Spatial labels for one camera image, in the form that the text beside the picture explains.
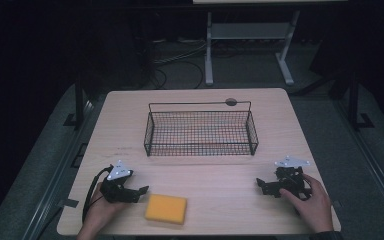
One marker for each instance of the round dark table grommet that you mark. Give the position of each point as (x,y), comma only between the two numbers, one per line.
(231,101)

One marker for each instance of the person's left hand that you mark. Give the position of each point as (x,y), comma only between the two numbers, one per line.
(102,210)

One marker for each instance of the white metal stand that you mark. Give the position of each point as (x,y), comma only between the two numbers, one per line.
(251,31)

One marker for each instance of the metal floor rail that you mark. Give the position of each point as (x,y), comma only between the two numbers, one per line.
(56,166)
(370,160)

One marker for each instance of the black metal stand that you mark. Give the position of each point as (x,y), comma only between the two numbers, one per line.
(355,106)
(79,106)

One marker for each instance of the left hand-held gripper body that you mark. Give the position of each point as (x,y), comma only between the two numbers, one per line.
(118,186)

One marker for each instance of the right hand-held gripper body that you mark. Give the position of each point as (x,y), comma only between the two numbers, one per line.
(291,178)

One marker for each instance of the person's right hand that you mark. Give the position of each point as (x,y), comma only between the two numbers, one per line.
(311,208)

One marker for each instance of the yellow sponge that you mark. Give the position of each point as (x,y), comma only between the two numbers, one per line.
(166,209)

